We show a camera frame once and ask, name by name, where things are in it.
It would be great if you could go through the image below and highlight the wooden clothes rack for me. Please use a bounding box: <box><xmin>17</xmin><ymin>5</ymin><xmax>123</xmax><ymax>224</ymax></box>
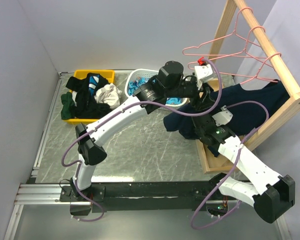
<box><xmin>194</xmin><ymin>0</ymin><xmax>300</xmax><ymax>175</ymax></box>

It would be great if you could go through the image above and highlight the pink wire hanger front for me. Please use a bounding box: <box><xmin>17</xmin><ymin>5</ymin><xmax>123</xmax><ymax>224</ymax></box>
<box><xmin>235</xmin><ymin>52</ymin><xmax>282</xmax><ymax>85</ymax></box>

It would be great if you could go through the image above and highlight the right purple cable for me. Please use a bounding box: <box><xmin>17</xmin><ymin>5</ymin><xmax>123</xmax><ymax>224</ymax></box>
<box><xmin>189</xmin><ymin>100</ymin><xmax>270</xmax><ymax>231</ymax></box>

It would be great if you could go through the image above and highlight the blue shark print cloth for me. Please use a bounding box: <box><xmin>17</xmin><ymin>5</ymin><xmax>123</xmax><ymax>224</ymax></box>
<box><xmin>126</xmin><ymin>76</ymin><xmax>184</xmax><ymax>106</ymax></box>

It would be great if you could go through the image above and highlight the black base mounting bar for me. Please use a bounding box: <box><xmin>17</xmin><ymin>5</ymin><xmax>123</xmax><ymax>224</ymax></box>
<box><xmin>59</xmin><ymin>181</ymin><xmax>214</xmax><ymax>216</ymax></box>

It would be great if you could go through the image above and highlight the dark green garment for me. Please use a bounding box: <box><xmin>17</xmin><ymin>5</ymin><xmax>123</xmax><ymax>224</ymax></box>
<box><xmin>60</xmin><ymin>92</ymin><xmax>76</xmax><ymax>120</ymax></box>

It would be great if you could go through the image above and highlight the yellow plastic bin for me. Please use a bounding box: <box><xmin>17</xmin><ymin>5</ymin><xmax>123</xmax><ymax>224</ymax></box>
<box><xmin>60</xmin><ymin>70</ymin><xmax>114</xmax><ymax>123</ymax></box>

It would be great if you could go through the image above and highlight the white crumpled garment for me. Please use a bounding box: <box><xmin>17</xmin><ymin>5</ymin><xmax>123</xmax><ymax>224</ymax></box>
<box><xmin>94</xmin><ymin>83</ymin><xmax>122</xmax><ymax>110</ymax></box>

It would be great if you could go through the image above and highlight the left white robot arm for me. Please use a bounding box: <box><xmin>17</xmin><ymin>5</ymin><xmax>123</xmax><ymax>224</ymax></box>
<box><xmin>70</xmin><ymin>60</ymin><xmax>221</xmax><ymax>201</ymax></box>

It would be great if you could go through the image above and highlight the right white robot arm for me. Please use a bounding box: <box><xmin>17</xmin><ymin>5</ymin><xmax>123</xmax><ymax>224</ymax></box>
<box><xmin>192</xmin><ymin>110</ymin><xmax>296</xmax><ymax>224</ymax></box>

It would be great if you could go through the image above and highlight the navy blue t shirt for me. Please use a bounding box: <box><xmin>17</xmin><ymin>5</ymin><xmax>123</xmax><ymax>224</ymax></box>
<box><xmin>163</xmin><ymin>79</ymin><xmax>291</xmax><ymax>158</ymax></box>

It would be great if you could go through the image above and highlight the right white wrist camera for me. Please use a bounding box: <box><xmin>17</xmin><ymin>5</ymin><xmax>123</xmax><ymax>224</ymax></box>
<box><xmin>212</xmin><ymin>105</ymin><xmax>233</xmax><ymax>127</ymax></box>

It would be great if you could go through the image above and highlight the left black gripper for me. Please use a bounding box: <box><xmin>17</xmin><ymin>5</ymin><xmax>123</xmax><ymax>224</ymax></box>
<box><xmin>166</xmin><ymin>78</ymin><xmax>219</xmax><ymax>111</ymax></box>

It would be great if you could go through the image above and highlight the black garment with blue print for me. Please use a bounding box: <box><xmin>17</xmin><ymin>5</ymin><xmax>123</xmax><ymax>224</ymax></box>
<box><xmin>66</xmin><ymin>72</ymin><xmax>112</xmax><ymax>119</ymax></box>

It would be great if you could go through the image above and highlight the white plastic basket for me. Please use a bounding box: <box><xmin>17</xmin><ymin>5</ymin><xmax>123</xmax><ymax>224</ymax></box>
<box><xmin>124</xmin><ymin>68</ymin><xmax>188</xmax><ymax>108</ymax></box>

